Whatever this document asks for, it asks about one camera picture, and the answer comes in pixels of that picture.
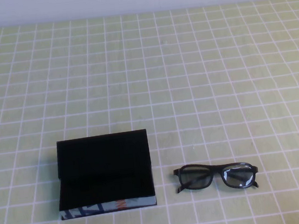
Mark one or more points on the black glasses case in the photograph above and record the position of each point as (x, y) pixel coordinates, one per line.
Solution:
(103, 161)

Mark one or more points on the black frame glasses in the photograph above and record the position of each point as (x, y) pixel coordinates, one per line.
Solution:
(217, 169)

